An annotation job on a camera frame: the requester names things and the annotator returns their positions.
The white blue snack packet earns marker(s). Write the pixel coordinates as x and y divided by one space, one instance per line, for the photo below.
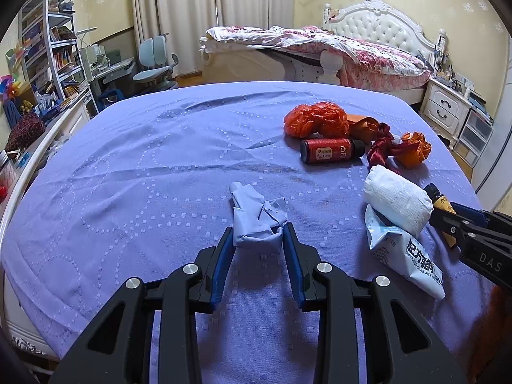
408 260

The white ornate bed frame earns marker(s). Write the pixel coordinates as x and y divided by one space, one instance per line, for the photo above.
44 140

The plastic drawer unit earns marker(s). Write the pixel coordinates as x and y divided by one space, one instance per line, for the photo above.
474 136

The colourful pinwheel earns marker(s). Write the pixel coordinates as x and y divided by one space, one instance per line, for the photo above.
10 86

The crumpled orange plastic bag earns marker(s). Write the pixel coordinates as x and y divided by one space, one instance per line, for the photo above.
316 120

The grey study desk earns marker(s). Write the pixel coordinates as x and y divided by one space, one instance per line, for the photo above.
116 70

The crumpled brown paper bag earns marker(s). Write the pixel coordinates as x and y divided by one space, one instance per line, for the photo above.
364 126

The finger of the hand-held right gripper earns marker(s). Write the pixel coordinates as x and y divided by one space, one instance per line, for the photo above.
480 216
450 224

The crumpled orange paper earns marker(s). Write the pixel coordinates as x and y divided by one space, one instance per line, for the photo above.
414 150

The person's right forearm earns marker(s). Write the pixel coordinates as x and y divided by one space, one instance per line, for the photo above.
494 320

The small dark bottle yellow label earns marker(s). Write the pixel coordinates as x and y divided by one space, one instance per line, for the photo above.
436 198

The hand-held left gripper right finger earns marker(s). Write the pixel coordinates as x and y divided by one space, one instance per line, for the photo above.
291 264

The purple bed sheet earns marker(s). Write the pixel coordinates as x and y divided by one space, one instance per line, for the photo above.
140 168

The pale blue desk chair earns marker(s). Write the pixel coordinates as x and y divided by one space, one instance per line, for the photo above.
154 64

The white nightstand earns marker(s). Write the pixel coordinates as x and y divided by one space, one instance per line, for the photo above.
442 106

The light blue packet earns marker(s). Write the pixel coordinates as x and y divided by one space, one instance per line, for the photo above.
252 224

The maroon fuzzy bundle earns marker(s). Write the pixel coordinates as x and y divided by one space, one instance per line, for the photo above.
26 130

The black bottle red label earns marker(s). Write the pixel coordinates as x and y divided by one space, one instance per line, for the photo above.
332 151

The blue plastic basket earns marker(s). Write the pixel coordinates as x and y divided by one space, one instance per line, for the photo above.
12 114

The white bookshelf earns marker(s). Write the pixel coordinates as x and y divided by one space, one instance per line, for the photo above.
48 48

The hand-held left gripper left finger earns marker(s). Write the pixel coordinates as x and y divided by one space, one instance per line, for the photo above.
224 264

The pink floral quilt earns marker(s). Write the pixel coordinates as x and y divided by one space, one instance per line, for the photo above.
360 52

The beige curtains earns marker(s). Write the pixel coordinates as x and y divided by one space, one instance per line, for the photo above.
188 16

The white tufted headboard bed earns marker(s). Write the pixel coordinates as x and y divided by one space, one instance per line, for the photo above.
380 20

